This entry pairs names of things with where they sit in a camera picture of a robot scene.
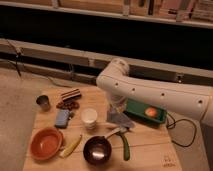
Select black cable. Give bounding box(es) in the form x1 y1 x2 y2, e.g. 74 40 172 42
166 113 198 148

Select striped chocolate wafer block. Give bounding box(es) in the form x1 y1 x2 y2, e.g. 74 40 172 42
61 89 81 101

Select dark brown bowl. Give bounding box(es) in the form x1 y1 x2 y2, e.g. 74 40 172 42
83 136 112 165

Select orange fruit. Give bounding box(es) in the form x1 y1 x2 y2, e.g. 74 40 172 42
145 107 157 118

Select blue sponge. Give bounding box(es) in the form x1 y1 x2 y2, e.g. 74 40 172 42
55 110 70 128

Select grey-blue towel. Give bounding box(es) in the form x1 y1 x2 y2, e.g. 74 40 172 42
106 108 135 128

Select wooden board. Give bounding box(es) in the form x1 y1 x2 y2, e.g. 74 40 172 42
23 86 182 171

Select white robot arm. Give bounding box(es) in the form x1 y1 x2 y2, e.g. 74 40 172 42
96 58 213 127

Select small metal cup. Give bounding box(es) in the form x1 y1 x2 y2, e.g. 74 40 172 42
36 95 50 112

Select white paper cup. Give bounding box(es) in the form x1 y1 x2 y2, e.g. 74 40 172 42
81 108 98 129

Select green plastic tray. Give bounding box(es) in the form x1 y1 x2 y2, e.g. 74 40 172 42
125 99 167 124

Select orange plastic bowl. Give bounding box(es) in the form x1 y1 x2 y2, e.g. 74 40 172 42
30 127 63 161

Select yellow banana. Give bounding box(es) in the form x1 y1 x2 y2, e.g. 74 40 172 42
59 136 82 158

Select bunch of dark grapes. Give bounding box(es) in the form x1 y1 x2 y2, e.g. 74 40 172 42
56 101 79 110

